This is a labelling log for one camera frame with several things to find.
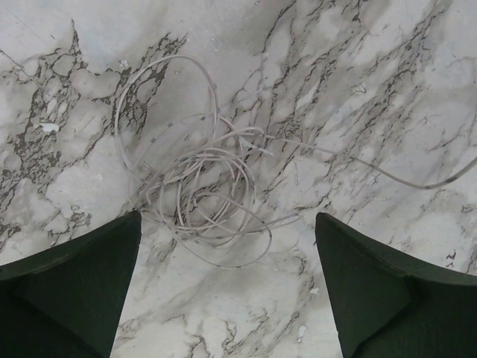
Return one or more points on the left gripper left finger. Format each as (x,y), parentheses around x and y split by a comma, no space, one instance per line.
(66,301)

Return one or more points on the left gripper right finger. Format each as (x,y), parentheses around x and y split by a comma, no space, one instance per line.
(386,303)

